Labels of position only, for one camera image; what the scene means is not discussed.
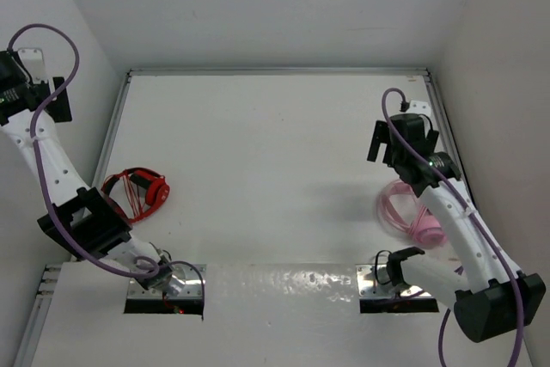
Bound red headphones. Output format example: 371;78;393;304
101;167;170;224

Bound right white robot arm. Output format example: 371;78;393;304
367;113;546;343

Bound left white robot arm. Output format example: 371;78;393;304
1;49;173;290

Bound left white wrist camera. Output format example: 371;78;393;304
17;48;48;84

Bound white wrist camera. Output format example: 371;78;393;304
400;100;431;117
17;48;48;84

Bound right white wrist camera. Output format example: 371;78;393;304
400;100;431;117

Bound pink headphones with cable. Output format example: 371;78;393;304
376;180;447;248

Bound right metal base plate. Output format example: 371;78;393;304
356;263;431;300

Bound metal base plate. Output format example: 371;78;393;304
126;264;207;301
356;263;431;300

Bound aluminium table frame rail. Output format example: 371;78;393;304
12;66;512;367

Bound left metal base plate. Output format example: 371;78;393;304
126;264;207;301

